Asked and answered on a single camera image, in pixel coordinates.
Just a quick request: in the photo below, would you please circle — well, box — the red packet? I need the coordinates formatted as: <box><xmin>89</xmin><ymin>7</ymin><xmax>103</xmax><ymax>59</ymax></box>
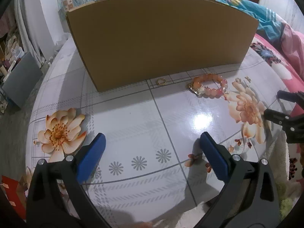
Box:
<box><xmin>1</xmin><ymin>176</ymin><xmax>26</xmax><ymax>220</ymax></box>

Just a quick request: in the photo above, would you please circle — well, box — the small gold earring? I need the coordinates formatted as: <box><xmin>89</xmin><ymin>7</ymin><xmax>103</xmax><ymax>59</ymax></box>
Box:
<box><xmin>235</xmin><ymin>76</ymin><xmax>251</xmax><ymax>88</ymax></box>

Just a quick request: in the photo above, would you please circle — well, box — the blue patterned blanket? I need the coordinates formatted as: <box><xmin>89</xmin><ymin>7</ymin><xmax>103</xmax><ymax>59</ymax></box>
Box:
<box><xmin>216</xmin><ymin>0</ymin><xmax>287</xmax><ymax>48</ymax></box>

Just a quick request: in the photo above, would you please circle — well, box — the gold hair clip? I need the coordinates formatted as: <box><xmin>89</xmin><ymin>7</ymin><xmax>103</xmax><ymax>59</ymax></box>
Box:
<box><xmin>187</xmin><ymin>83</ymin><xmax>204</xmax><ymax>98</ymax></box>

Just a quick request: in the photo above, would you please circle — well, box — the grey flat panel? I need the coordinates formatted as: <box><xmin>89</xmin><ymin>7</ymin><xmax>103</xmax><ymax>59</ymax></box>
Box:
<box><xmin>1</xmin><ymin>52</ymin><xmax>42</xmax><ymax>108</ymax></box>

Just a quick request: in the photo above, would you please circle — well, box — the brown cardboard box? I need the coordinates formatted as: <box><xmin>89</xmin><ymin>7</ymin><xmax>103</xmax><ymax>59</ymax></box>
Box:
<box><xmin>66</xmin><ymin>0</ymin><xmax>259</xmax><ymax>92</ymax></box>

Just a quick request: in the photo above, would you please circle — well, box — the orange bead bracelet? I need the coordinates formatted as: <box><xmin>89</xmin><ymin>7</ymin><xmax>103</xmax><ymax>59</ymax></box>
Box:
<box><xmin>192</xmin><ymin>73</ymin><xmax>229</xmax><ymax>99</ymax></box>

